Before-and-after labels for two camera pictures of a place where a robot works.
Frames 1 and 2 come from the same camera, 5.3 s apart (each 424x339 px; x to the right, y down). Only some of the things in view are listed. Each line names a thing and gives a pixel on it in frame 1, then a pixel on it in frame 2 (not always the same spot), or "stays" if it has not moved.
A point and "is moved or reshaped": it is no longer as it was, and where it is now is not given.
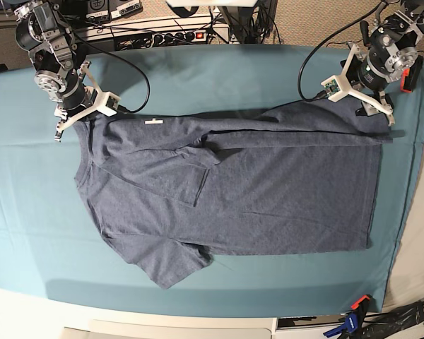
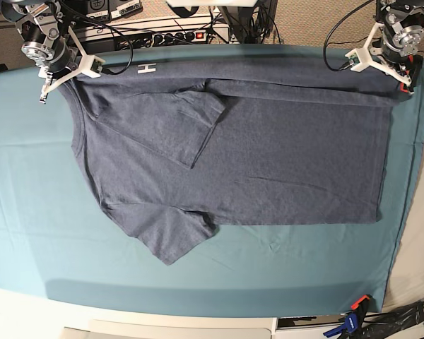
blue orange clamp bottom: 354,320 stays
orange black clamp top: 410,75 stays
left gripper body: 78,102 to 56,67
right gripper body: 384,105 to 409,66
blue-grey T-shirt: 174,190 is moved or reshaped
